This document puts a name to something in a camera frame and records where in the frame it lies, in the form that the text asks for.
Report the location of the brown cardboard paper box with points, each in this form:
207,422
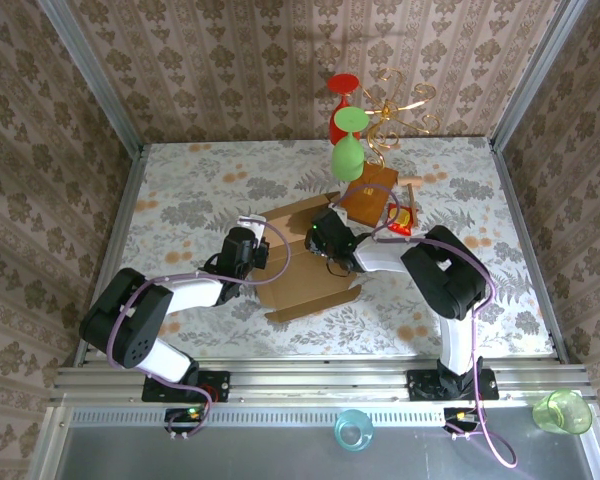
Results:
305,290

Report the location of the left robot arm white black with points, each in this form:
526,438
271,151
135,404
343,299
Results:
135,320

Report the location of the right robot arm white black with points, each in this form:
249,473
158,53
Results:
445,270

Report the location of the red snack packet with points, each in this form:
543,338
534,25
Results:
400,220

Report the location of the green plastic wine glass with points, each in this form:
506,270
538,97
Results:
349,160

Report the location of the small wooden mallet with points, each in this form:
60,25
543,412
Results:
411,182

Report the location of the red plastic wine glass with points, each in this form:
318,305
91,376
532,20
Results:
342,84

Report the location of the small black circuit board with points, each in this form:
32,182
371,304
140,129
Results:
185,417
462,417

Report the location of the blue transparent plastic cup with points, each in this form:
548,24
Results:
354,431

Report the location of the perforated metal shelf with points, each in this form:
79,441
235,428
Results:
260,450

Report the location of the green transparent plastic cup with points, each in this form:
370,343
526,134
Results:
562,411

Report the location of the aluminium table side rail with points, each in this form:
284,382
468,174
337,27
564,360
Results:
525,225
122,225

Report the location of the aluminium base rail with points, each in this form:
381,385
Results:
315,380

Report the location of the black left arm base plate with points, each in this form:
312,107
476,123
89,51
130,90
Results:
220,386

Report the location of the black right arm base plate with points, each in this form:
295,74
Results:
422,387

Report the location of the aluminium frame post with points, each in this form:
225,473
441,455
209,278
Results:
537,75
95,80

